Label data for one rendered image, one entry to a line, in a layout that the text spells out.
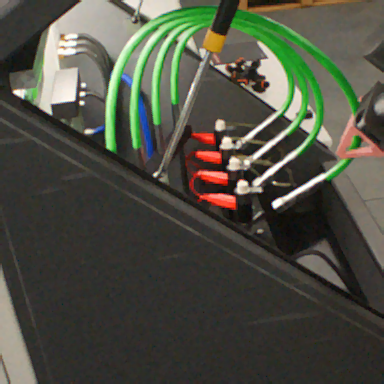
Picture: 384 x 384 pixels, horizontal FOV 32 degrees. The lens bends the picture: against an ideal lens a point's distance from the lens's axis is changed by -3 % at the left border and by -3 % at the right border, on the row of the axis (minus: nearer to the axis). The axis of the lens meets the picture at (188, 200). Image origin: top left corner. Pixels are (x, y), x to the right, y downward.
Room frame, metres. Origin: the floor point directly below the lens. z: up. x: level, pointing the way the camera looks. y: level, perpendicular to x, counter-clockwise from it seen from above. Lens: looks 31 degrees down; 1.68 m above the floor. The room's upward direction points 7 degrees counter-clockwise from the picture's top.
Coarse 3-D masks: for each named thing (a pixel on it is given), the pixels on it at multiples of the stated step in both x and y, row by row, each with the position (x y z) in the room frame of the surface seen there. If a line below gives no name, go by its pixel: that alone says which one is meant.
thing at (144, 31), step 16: (160, 16) 0.93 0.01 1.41; (176, 16) 0.92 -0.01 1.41; (240, 16) 0.90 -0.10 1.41; (256, 16) 0.90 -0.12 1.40; (144, 32) 0.93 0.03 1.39; (288, 32) 0.89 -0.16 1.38; (128, 48) 0.94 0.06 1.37; (304, 48) 0.88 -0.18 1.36; (112, 80) 0.95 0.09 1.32; (336, 80) 0.87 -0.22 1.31; (112, 96) 0.95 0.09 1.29; (352, 96) 0.87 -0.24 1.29; (112, 112) 0.95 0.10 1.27; (112, 128) 0.95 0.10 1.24; (112, 144) 0.95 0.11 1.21; (352, 144) 0.87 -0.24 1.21; (352, 160) 0.87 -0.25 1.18; (336, 176) 0.87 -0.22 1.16
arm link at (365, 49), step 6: (378, 24) 0.84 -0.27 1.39; (378, 30) 0.83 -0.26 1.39; (372, 36) 0.83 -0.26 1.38; (378, 36) 0.81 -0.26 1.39; (366, 42) 0.83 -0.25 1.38; (372, 42) 0.81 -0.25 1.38; (378, 42) 0.80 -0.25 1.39; (366, 48) 0.82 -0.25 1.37; (372, 48) 0.80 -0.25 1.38; (378, 48) 0.79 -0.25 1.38; (360, 54) 0.82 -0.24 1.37; (366, 54) 0.80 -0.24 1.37; (372, 54) 0.80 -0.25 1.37; (378, 54) 0.79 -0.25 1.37; (372, 60) 0.80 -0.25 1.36; (378, 60) 0.79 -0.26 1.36; (378, 66) 0.80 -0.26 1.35
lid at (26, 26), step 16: (0, 0) 0.64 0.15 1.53; (16, 0) 0.59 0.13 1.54; (32, 0) 0.59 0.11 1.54; (48, 0) 0.59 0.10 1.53; (64, 0) 0.59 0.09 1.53; (80, 0) 0.59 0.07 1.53; (0, 16) 0.59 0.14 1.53; (16, 16) 0.59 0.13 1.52; (32, 16) 0.59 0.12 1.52; (48, 16) 0.59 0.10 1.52; (0, 32) 0.59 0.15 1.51; (16, 32) 0.59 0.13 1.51; (32, 32) 0.59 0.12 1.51; (0, 48) 0.59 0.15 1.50; (16, 48) 0.59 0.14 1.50; (0, 64) 0.59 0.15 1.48
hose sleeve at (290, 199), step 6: (324, 174) 0.88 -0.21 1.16; (312, 180) 0.88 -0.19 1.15; (318, 180) 0.88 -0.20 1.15; (324, 180) 0.87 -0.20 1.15; (300, 186) 0.89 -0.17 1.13; (306, 186) 0.88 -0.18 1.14; (312, 186) 0.88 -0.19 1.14; (318, 186) 0.88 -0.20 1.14; (294, 192) 0.89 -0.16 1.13; (300, 192) 0.88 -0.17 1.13; (306, 192) 0.88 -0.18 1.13; (312, 192) 0.88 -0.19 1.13; (282, 198) 0.90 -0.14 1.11; (288, 198) 0.89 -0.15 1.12; (294, 198) 0.88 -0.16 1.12; (300, 198) 0.88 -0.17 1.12; (288, 204) 0.89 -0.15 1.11
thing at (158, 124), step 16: (176, 32) 1.12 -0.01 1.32; (160, 64) 1.12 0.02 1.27; (160, 80) 1.12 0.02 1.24; (304, 80) 1.13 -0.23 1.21; (304, 96) 1.13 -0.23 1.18; (160, 112) 1.12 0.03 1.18; (304, 112) 1.13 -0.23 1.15; (160, 128) 1.11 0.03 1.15; (288, 128) 1.13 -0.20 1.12; (160, 144) 1.11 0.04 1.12; (272, 144) 1.12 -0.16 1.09
